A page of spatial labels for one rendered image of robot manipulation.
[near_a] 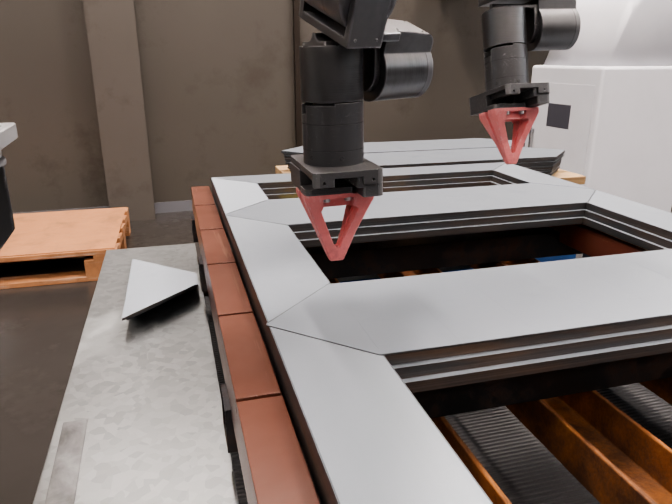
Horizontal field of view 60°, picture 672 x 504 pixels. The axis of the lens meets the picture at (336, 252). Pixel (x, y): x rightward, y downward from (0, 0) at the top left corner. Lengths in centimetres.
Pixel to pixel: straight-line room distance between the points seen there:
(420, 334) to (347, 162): 18
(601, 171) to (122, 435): 350
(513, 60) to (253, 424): 57
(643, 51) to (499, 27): 325
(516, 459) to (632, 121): 327
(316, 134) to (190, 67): 391
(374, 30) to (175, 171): 403
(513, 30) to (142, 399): 68
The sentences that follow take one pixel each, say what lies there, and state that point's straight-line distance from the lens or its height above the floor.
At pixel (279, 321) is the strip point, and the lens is 60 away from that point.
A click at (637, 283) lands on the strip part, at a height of 85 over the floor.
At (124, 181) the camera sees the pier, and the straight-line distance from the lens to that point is 432.
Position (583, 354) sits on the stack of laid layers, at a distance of 64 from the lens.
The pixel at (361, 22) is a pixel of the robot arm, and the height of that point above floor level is 113.
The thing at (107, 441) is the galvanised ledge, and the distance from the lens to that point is 77.
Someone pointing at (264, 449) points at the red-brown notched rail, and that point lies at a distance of 47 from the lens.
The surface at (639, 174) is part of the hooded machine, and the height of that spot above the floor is 40.
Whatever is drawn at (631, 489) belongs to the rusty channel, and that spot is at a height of 72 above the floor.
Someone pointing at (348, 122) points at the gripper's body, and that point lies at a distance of 53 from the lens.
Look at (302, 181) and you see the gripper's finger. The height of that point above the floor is 100.
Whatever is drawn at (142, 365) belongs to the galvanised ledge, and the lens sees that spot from 91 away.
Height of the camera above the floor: 111
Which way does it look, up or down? 19 degrees down
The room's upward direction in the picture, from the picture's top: straight up
